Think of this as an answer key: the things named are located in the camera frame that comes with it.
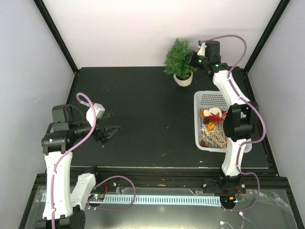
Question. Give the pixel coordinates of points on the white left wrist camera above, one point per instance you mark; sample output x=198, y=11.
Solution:
x=97, y=112

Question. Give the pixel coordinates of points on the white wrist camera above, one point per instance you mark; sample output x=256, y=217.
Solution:
x=201, y=48
x=97, y=112

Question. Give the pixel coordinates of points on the cream felt snowman ornament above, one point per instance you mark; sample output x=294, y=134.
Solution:
x=212, y=111

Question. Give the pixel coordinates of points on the brown pine cone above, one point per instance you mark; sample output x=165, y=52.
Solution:
x=204, y=144

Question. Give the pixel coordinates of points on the gold gift box ornament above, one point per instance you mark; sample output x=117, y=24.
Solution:
x=210, y=126

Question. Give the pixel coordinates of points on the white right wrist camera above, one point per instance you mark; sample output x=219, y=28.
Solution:
x=201, y=48

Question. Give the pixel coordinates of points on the red star ornament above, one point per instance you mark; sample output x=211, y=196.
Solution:
x=216, y=118

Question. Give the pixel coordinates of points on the dark pine cone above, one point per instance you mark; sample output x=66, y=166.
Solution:
x=206, y=120

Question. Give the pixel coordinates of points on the gold merry christmas sign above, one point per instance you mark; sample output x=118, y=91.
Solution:
x=214, y=138

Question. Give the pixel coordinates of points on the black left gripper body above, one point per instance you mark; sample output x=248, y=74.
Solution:
x=98, y=136

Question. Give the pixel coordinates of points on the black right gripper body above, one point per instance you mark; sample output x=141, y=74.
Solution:
x=195, y=63

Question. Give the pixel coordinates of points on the small green christmas tree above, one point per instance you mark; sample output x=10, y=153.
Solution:
x=176, y=65

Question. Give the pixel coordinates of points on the white slotted cable duct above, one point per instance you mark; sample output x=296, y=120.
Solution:
x=98, y=202

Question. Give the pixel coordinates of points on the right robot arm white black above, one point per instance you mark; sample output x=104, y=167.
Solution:
x=240, y=121

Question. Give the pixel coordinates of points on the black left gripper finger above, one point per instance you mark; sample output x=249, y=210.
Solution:
x=111, y=132
x=112, y=127

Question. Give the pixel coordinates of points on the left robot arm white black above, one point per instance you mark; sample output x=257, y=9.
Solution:
x=64, y=209

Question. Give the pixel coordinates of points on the white plastic basket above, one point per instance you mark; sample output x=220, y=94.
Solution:
x=207, y=100

